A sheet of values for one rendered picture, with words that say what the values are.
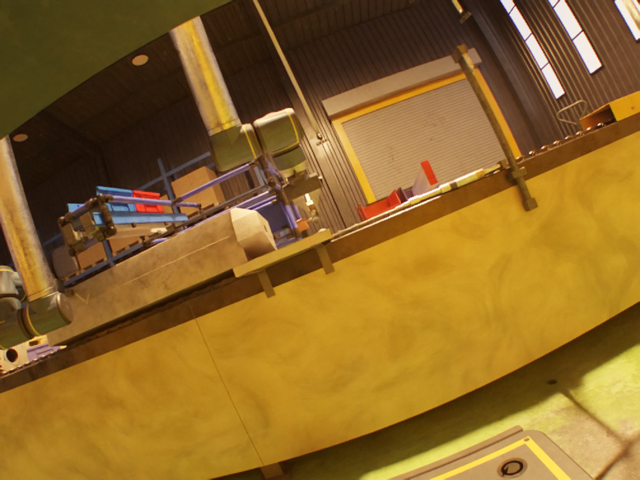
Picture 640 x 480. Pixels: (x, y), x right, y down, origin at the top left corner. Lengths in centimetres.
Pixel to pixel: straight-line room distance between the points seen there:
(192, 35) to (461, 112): 1221
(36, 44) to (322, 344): 116
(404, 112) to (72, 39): 1238
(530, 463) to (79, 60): 67
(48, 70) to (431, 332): 123
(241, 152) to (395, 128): 1133
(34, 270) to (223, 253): 63
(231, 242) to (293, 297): 28
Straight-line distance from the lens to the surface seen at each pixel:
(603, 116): 199
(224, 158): 110
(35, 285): 128
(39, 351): 275
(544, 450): 60
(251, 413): 140
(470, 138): 1285
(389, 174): 1190
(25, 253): 129
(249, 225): 126
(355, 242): 124
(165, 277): 140
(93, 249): 1280
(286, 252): 108
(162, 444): 161
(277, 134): 110
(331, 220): 1166
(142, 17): 30
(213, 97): 110
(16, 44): 30
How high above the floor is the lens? 72
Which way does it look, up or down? 3 degrees up
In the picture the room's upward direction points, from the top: 22 degrees counter-clockwise
